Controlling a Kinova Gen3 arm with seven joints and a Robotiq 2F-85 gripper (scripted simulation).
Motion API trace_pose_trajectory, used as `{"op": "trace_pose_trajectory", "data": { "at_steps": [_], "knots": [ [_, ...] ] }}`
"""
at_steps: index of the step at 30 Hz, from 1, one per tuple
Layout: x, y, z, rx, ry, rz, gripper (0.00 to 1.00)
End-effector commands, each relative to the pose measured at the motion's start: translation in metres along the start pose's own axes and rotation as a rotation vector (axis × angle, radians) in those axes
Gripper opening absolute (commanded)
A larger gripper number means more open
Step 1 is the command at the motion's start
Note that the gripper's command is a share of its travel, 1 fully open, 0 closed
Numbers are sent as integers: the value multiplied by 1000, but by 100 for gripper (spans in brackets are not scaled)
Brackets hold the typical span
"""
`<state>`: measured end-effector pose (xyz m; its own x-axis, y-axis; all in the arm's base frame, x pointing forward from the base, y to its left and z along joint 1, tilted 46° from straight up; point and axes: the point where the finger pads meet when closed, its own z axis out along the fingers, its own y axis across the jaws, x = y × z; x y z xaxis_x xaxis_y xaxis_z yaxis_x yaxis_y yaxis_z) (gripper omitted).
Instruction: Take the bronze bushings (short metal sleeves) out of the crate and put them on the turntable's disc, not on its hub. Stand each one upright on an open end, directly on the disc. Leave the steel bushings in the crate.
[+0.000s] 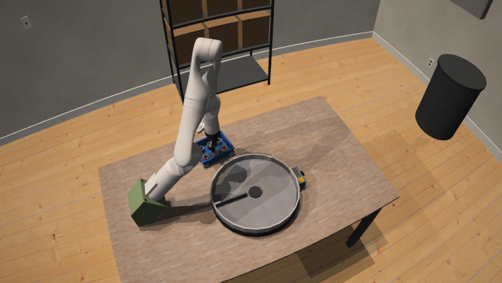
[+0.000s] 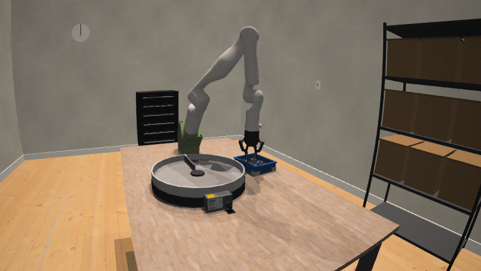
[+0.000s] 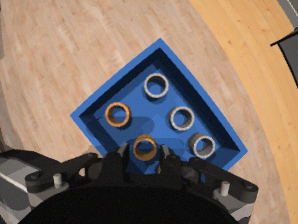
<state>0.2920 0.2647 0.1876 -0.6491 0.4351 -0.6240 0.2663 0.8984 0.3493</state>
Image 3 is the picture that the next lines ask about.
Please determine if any grey metal bushing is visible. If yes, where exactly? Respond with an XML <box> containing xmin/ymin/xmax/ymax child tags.
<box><xmin>144</xmin><ymin>73</ymin><xmax>169</xmax><ymax>99</ymax></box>
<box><xmin>168</xmin><ymin>106</ymin><xmax>194</xmax><ymax>131</ymax></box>
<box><xmin>189</xmin><ymin>132</ymin><xmax>215</xmax><ymax>158</ymax></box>

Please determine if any blue crate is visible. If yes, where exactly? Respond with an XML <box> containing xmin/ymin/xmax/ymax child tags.
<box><xmin>69</xmin><ymin>38</ymin><xmax>248</xmax><ymax>174</ymax></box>

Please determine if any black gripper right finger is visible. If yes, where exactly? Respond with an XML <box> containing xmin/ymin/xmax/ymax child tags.
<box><xmin>155</xmin><ymin>145</ymin><xmax>259</xmax><ymax>224</ymax></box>

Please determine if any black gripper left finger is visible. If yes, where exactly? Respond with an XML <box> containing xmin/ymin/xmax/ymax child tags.
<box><xmin>25</xmin><ymin>143</ymin><xmax>130</xmax><ymax>210</ymax></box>

